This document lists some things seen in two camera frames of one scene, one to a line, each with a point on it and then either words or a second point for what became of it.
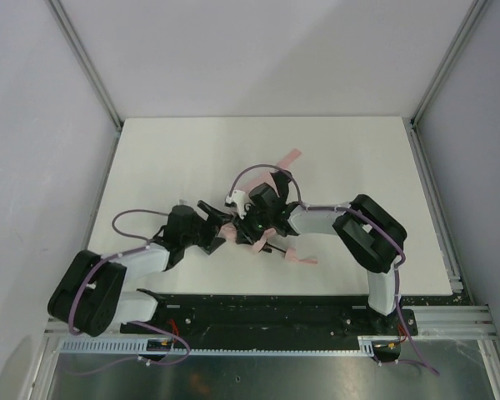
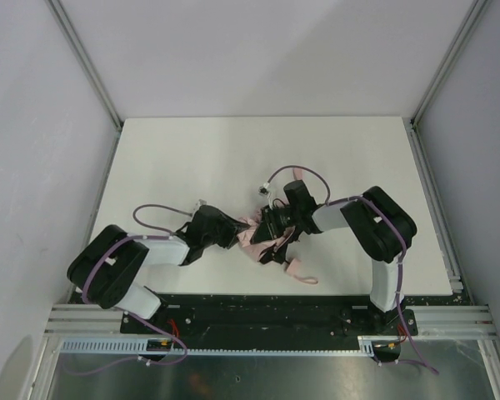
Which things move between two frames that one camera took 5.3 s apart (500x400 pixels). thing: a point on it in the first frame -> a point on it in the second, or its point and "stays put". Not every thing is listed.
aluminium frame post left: [86, 58] stays put
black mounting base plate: [271, 317] stays put
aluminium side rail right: [439, 217] stays put
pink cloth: [227, 232] -> [258, 248]
